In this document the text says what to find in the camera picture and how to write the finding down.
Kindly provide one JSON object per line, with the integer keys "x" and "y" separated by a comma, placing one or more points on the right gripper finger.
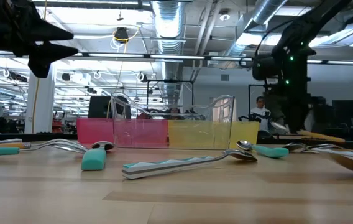
{"x": 294, "y": 119}

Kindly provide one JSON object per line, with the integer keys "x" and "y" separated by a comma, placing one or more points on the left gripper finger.
{"x": 49, "y": 29}
{"x": 43, "y": 59}

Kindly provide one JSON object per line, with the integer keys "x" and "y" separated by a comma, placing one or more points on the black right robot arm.
{"x": 319, "y": 15}

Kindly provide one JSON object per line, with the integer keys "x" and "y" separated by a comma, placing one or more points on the person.
{"x": 260, "y": 113}
{"x": 175, "y": 112}

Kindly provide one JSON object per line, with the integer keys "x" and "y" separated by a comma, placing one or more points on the white square column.
{"x": 44, "y": 109}

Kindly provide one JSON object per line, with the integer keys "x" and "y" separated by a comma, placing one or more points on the yellow translucent plastic tray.
{"x": 245, "y": 133}

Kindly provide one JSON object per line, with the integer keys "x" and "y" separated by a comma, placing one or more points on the black equipment rack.
{"x": 347, "y": 109}

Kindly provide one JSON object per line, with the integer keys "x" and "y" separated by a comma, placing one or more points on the black computer monitor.
{"x": 99, "y": 107}

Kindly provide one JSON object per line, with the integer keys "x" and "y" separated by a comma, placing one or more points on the red translucent plastic tray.
{"x": 94, "y": 130}

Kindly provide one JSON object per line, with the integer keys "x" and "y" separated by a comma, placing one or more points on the round ceiling fixture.
{"x": 224, "y": 16}

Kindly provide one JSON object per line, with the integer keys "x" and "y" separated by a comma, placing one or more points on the clear plastic bin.
{"x": 133, "y": 130}

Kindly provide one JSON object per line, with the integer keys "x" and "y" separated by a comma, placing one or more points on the long ceiling light bar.
{"x": 176, "y": 57}

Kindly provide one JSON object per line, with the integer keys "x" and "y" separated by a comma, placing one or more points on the black background rig frame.
{"x": 249, "y": 99}

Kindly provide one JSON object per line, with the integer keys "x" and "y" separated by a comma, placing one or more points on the grey wall vent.
{"x": 225, "y": 77}

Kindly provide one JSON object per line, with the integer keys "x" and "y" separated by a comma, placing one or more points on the silver spiral air duct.
{"x": 168, "y": 31}
{"x": 257, "y": 17}

